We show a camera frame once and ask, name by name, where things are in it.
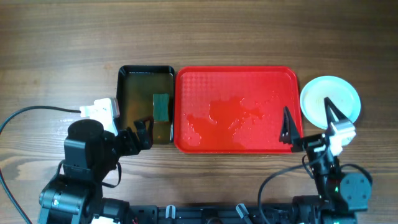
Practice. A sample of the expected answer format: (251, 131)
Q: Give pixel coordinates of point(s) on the red plastic tray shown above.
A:
(234, 109)

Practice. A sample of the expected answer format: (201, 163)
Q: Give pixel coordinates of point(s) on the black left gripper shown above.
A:
(134, 143)

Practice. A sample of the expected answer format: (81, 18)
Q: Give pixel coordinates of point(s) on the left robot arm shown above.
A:
(75, 193)

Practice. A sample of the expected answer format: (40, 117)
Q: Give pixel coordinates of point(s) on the light blue plate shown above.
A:
(339, 91)

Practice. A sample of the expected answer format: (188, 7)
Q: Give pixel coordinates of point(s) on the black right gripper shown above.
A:
(288, 132)

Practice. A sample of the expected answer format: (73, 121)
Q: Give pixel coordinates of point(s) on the green yellow sponge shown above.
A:
(161, 107)

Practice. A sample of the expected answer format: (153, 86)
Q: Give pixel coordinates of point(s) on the black water tub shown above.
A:
(135, 89)

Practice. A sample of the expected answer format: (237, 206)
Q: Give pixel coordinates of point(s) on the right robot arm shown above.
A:
(340, 194)

